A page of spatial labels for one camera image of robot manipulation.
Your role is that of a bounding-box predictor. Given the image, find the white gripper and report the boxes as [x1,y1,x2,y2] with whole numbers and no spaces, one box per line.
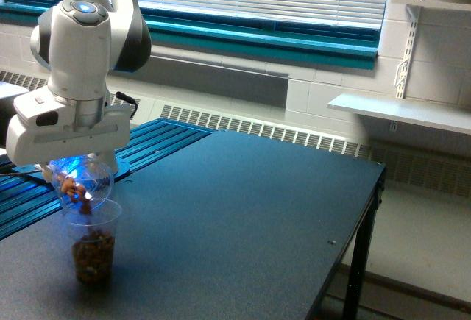
[6,86,132,166]

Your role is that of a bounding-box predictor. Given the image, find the clear plastic cup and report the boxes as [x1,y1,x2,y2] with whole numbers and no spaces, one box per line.
[65,199,122,285]
[41,156,114,213]

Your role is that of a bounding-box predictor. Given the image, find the brown almonds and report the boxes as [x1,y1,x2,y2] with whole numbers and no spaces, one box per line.
[54,173,92,215]

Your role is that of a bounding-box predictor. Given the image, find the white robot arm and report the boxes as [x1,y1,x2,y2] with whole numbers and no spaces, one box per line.
[6,0,152,166]

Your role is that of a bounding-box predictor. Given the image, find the white desk edge left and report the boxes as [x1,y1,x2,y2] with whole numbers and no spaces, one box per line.
[0,82,29,101]

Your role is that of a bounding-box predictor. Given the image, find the clear plastic cup on table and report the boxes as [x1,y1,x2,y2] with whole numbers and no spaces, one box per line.
[65,199,122,285]

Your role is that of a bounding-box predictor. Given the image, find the black table leg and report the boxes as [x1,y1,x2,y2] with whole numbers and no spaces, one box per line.
[341,167,387,319]

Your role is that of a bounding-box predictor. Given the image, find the baseboard radiator vent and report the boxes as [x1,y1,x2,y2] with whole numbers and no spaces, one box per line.
[0,70,471,198]

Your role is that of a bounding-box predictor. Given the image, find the black cables at base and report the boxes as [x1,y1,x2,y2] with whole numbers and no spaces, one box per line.
[0,163,45,178]

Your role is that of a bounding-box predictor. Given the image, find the blue ribbed aluminium rail panel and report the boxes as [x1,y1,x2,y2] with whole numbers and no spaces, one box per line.
[1,119,214,239]

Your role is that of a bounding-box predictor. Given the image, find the white shelf bracket rail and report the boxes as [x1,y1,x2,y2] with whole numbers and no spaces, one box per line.
[394,0,423,99]

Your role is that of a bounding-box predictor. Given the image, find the white upper wall shelf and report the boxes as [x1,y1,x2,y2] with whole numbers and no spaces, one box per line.
[391,0,471,12]

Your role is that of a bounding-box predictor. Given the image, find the white wall shelf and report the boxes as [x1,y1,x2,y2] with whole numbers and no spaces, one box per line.
[327,93,470,135]
[391,0,471,12]

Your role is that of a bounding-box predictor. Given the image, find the white lower wall shelf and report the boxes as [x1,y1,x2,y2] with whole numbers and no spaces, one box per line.
[327,93,470,135]

